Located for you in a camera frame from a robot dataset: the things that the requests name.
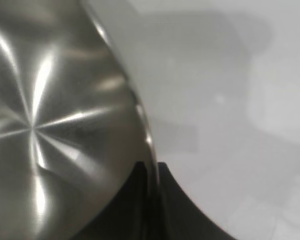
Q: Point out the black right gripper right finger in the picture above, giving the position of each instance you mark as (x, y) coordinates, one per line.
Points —
(185, 220)

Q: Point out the stainless steel mixing bowl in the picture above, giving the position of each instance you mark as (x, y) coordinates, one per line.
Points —
(52, 125)

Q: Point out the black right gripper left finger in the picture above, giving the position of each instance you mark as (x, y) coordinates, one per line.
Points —
(130, 212)

